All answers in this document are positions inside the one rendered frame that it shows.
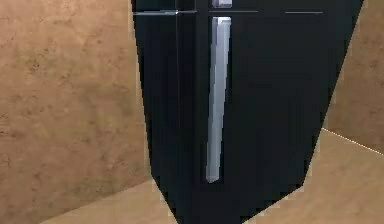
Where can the black fridge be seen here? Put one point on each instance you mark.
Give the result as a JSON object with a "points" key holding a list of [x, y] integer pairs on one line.
{"points": [[276, 100]]}

